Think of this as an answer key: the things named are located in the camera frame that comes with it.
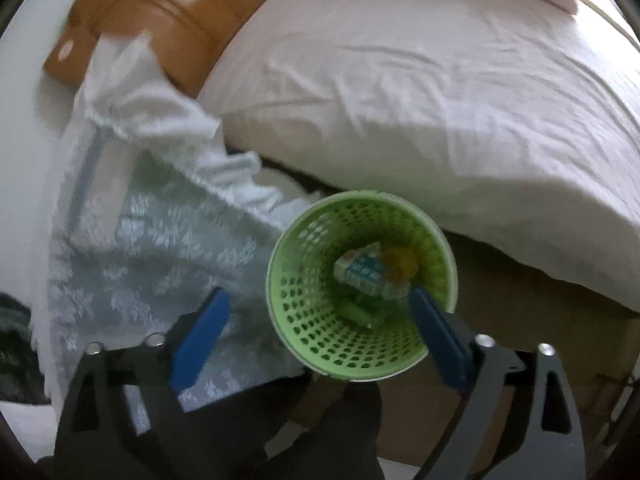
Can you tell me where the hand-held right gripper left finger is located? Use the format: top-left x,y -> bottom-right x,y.
54,287 -> 236,480

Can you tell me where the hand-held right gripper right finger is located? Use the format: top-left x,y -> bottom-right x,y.
407,287 -> 587,480

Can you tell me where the bright green wrapper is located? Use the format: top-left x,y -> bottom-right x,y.
340,294 -> 396,329

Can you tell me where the white and blue carton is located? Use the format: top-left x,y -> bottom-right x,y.
332,242 -> 389,296

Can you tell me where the green plastic mesh basket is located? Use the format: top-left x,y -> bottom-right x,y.
265,190 -> 458,383

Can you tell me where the white lace cloth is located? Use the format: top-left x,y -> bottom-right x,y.
30,32 -> 321,411

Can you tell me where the bed with pink sheet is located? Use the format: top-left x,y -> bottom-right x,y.
197,0 -> 640,319

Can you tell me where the brown headboard side panel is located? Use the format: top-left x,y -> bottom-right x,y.
42,25 -> 101,84

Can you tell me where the brown wooden headboard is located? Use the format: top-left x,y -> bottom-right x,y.
72,0 -> 321,99

